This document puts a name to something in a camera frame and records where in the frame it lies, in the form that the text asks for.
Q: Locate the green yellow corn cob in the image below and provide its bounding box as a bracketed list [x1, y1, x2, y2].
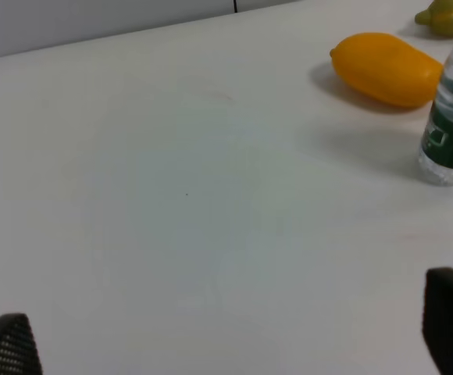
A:
[414, 0, 453, 38]

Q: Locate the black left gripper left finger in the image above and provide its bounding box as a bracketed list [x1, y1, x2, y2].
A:
[0, 312, 42, 375]

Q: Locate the orange mango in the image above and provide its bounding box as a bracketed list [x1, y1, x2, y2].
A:
[330, 32, 443, 109]

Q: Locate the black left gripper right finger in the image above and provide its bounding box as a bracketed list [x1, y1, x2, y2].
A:
[422, 267, 453, 375]

